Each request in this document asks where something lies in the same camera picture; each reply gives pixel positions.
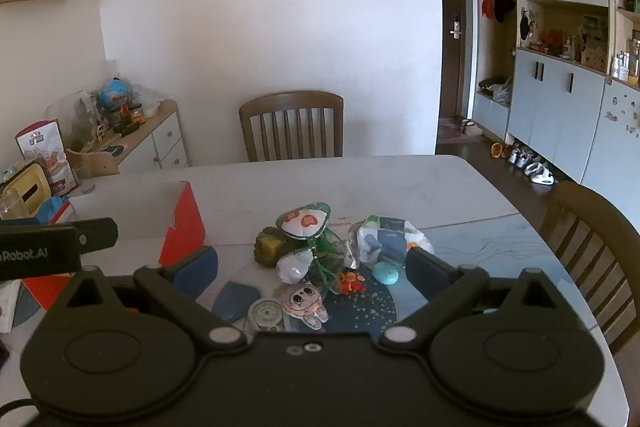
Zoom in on black hanging cap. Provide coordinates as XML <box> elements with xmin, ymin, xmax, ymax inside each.
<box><xmin>494</xmin><ymin>0</ymin><xmax>517</xmax><ymax>24</ymax></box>

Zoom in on green mesh bag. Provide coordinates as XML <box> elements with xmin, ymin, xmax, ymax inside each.
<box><xmin>307</xmin><ymin>227</ymin><xmax>357</xmax><ymax>293</ymax></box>

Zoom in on cartoon figure sticker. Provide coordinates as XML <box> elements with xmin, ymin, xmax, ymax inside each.
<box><xmin>281</xmin><ymin>284</ymin><xmax>329</xmax><ymax>331</ymax></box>

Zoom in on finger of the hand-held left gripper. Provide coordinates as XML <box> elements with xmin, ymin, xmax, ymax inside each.
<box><xmin>75</xmin><ymin>218</ymin><xmax>119</xmax><ymax>254</ymax></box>

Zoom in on small orange toy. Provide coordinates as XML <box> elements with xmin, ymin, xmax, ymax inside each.
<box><xmin>335</xmin><ymin>272</ymin><xmax>367</xmax><ymax>295</ymax></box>

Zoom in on green white plush pillow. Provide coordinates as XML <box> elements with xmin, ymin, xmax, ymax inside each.
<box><xmin>276</xmin><ymin>202</ymin><xmax>332</xmax><ymax>240</ymax></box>

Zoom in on blue oval pad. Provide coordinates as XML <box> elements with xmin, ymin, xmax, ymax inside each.
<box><xmin>212</xmin><ymin>282</ymin><xmax>262</xmax><ymax>323</ymax></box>

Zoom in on red white food bag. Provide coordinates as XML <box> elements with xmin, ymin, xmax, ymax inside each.
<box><xmin>15</xmin><ymin>119</ymin><xmax>79</xmax><ymax>198</ymax></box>

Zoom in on clear glass jar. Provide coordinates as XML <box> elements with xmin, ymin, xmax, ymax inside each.
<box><xmin>0</xmin><ymin>187</ymin><xmax>32</xmax><ymax>222</ymax></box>

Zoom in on yellow green toy block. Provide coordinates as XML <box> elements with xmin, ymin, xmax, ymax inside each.
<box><xmin>254</xmin><ymin>227</ymin><xmax>287</xmax><ymax>266</ymax></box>

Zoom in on brown door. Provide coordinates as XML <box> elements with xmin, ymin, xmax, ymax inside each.
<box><xmin>437</xmin><ymin>0</ymin><xmax>472</xmax><ymax>124</ymax></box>

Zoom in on large wall cabinet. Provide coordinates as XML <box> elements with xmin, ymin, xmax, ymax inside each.
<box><xmin>470</xmin><ymin>0</ymin><xmax>640</xmax><ymax>208</ymax></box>

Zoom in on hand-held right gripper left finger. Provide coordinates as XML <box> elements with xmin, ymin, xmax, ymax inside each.
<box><xmin>47</xmin><ymin>247</ymin><xmax>253</xmax><ymax>353</ymax></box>

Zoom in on white item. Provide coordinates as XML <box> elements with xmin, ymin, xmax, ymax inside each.
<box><xmin>276</xmin><ymin>249</ymin><xmax>317</xmax><ymax>285</ymax></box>

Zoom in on wooden tray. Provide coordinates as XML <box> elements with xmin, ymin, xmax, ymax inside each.
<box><xmin>65</xmin><ymin>146</ymin><xmax>122</xmax><ymax>180</ymax></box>

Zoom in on round dark blue placemat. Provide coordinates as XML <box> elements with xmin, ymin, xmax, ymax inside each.
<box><xmin>215</xmin><ymin>257</ymin><xmax>408</xmax><ymax>334</ymax></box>

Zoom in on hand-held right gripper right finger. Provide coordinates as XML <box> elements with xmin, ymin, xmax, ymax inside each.
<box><xmin>379</xmin><ymin>247</ymin><xmax>585</xmax><ymax>353</ymax></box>

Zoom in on white sideboard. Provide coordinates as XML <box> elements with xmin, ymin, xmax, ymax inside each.
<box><xmin>65</xmin><ymin>99</ymin><xmax>191</xmax><ymax>180</ymax></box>

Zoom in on grey shoes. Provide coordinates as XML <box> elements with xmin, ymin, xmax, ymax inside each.
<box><xmin>507</xmin><ymin>148</ymin><xmax>536</xmax><ymax>168</ymax></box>

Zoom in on doormat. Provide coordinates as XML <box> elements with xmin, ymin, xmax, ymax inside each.
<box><xmin>437</xmin><ymin>117</ymin><xmax>485</xmax><ymax>145</ymax></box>

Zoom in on crumpled white plastic bag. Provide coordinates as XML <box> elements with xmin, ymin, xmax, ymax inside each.
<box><xmin>131</xmin><ymin>84</ymin><xmax>168</xmax><ymax>116</ymax></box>

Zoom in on black cable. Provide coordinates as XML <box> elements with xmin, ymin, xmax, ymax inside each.
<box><xmin>0</xmin><ymin>398</ymin><xmax>37</xmax><ymax>414</ymax></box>

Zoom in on grey bag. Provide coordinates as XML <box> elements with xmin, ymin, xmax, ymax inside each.
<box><xmin>478</xmin><ymin>76</ymin><xmax>514</xmax><ymax>104</ymax></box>

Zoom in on clear plastic bag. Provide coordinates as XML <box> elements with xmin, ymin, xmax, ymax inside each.
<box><xmin>356</xmin><ymin>215</ymin><xmax>435</xmax><ymax>269</ymax></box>

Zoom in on red and white cardboard box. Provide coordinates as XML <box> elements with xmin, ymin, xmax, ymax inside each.
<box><xmin>20</xmin><ymin>181</ymin><xmax>207</xmax><ymax>313</ymax></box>

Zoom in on white blue shoe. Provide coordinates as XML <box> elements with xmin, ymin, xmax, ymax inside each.
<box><xmin>525</xmin><ymin>163</ymin><xmax>557</xmax><ymax>186</ymax></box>

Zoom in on light blue round object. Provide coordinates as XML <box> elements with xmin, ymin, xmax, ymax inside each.
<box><xmin>372</xmin><ymin>261</ymin><xmax>400</xmax><ymax>286</ymax></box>

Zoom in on white paper tissue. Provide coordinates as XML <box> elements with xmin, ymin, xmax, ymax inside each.
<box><xmin>0</xmin><ymin>279</ymin><xmax>23</xmax><ymax>334</ymax></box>

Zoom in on yellow tissue box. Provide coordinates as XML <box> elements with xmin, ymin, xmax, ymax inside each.
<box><xmin>2</xmin><ymin>161</ymin><xmax>53</xmax><ymax>222</ymax></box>

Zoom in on brown wooden chair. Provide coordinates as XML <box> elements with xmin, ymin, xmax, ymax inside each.
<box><xmin>239</xmin><ymin>91</ymin><xmax>345</xmax><ymax>164</ymax></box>
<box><xmin>540</xmin><ymin>181</ymin><xmax>640</xmax><ymax>356</ymax></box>

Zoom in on blue ball toy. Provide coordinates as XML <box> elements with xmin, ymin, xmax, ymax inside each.
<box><xmin>99</xmin><ymin>79</ymin><xmax>134</xmax><ymax>110</ymax></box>

